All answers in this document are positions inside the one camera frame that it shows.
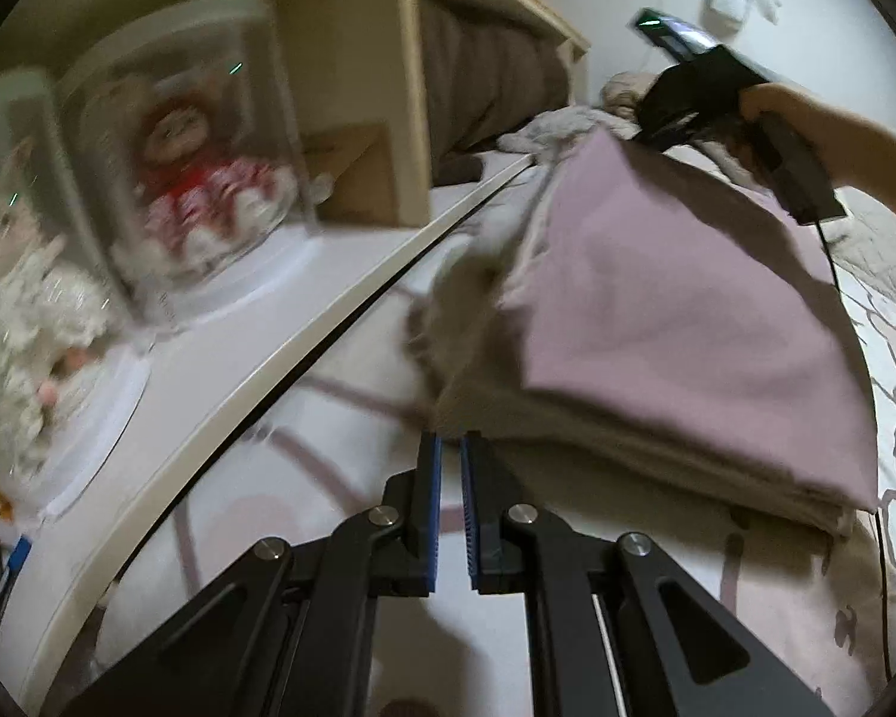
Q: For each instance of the beige blanket at headboard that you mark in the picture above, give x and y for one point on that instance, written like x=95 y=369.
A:
x=550 y=133

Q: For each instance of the bear pattern bed sheet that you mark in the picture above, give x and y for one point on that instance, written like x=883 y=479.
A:
x=826 y=606

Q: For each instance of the wooden bedside shelf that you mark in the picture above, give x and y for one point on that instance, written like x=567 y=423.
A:
x=356 y=78

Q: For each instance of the red dress doll in case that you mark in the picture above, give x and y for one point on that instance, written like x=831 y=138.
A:
x=182 y=134

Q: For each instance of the brown blanket in shelf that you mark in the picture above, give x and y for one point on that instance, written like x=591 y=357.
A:
x=484 y=77

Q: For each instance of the folded beige clothes stack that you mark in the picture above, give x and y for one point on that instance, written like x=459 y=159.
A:
x=466 y=334

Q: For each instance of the person's right hand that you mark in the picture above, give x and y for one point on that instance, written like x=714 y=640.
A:
x=816 y=122

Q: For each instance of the white dress doll in case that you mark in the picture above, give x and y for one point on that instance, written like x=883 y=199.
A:
x=72 y=371

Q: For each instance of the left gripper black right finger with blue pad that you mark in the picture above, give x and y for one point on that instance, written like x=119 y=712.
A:
x=613 y=627

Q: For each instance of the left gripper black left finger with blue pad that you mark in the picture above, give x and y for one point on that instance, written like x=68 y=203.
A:
x=287 y=630

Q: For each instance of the mauve pink garment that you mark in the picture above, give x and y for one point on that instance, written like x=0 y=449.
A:
x=674 y=301

